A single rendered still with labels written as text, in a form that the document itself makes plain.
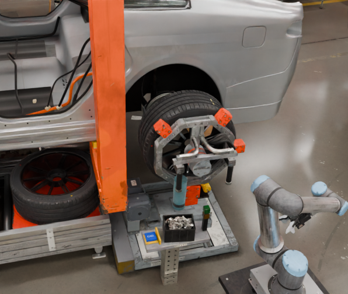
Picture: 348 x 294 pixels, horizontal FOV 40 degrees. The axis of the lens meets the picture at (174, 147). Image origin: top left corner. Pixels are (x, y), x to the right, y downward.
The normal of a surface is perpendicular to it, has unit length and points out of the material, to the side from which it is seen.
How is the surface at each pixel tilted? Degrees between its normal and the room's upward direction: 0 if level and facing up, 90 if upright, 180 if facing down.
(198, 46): 90
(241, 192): 0
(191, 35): 90
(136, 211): 90
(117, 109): 90
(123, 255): 0
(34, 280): 0
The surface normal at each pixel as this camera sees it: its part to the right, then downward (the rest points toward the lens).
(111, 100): 0.27, 0.58
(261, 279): 0.06, -0.80
